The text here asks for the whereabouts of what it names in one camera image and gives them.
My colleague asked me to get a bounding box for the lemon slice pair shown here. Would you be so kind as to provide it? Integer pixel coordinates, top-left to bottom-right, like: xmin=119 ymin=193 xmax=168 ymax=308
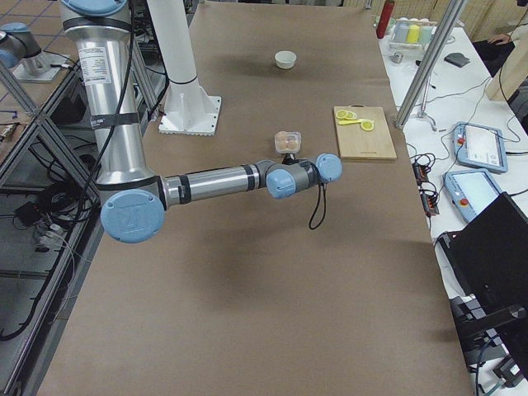
xmin=335 ymin=109 xmax=357 ymax=120

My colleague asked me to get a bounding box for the grey cup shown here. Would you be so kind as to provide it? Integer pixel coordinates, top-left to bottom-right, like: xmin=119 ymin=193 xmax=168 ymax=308
xmin=393 ymin=21 xmax=409 ymax=43

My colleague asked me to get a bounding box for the wooden cutting board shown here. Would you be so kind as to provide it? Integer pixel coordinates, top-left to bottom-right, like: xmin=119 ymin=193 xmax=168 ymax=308
xmin=333 ymin=106 xmax=397 ymax=161

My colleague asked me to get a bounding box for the red bottle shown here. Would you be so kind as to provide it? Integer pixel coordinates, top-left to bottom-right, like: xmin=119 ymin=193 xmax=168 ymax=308
xmin=376 ymin=0 xmax=395 ymax=39

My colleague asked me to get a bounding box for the aluminium frame post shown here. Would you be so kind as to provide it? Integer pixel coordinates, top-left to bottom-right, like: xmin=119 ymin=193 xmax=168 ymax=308
xmin=394 ymin=0 xmax=467 ymax=130

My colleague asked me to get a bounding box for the blue teach pendant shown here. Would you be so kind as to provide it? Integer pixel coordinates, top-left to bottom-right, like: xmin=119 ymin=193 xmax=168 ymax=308
xmin=453 ymin=122 xmax=508 ymax=173
xmin=444 ymin=168 xmax=502 ymax=223

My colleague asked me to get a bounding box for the blue teach pendant near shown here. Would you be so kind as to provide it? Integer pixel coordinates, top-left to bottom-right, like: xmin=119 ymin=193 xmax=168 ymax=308
xmin=444 ymin=168 xmax=502 ymax=223

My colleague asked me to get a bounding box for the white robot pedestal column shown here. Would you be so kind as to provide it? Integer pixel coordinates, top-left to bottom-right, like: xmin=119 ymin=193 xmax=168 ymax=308
xmin=148 ymin=1 xmax=222 ymax=136

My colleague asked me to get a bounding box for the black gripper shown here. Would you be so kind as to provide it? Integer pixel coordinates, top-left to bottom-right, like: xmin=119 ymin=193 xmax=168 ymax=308
xmin=282 ymin=153 xmax=298 ymax=164

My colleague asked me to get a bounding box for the small black square pad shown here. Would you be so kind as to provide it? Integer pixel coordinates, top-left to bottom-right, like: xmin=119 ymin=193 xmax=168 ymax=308
xmin=444 ymin=53 xmax=470 ymax=68

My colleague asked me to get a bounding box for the small metal cylinder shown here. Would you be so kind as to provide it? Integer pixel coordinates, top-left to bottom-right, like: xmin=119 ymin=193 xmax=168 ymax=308
xmin=390 ymin=52 xmax=403 ymax=64

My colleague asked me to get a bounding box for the blue teach pendant far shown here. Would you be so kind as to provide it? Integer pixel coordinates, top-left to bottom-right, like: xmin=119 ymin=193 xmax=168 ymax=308
xmin=453 ymin=122 xmax=508 ymax=173

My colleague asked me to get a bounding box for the white ceramic bowl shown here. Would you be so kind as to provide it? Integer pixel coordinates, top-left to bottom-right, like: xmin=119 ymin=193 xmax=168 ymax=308
xmin=274 ymin=50 xmax=297 ymax=70

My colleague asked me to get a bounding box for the clear plastic egg box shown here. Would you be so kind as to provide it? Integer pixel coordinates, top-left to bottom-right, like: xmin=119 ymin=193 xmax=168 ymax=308
xmin=274 ymin=131 xmax=302 ymax=154

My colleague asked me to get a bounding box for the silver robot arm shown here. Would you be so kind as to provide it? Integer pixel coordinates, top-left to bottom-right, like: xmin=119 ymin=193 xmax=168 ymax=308
xmin=1 ymin=22 xmax=42 ymax=68
xmin=59 ymin=1 xmax=342 ymax=243

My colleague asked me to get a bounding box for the lemon slice near handle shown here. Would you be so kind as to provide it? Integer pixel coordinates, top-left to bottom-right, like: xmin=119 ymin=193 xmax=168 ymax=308
xmin=360 ymin=119 xmax=375 ymax=132

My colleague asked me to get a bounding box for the yellow cup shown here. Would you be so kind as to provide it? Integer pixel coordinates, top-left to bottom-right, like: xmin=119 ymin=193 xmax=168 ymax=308
xmin=406 ymin=24 xmax=420 ymax=44

